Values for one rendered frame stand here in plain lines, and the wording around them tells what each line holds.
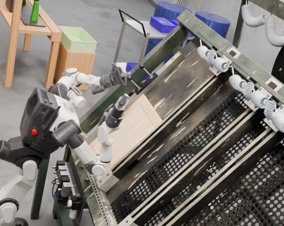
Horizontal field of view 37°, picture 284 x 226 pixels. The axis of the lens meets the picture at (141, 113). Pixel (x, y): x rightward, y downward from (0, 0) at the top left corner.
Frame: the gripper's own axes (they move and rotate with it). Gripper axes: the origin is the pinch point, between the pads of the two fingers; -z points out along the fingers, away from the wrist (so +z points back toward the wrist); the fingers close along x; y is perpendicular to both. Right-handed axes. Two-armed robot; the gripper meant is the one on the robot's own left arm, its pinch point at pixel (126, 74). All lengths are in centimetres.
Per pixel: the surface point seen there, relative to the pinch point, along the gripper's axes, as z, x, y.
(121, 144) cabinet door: 20.8, 42.8, 2.9
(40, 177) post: 109, 54, -4
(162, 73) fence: -8.0, 9.0, -33.8
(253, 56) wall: 26, 52, -425
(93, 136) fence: 49, 34, -8
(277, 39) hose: -85, 13, -49
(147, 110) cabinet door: 1.5, 27.7, -12.9
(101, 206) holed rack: 24, 69, 41
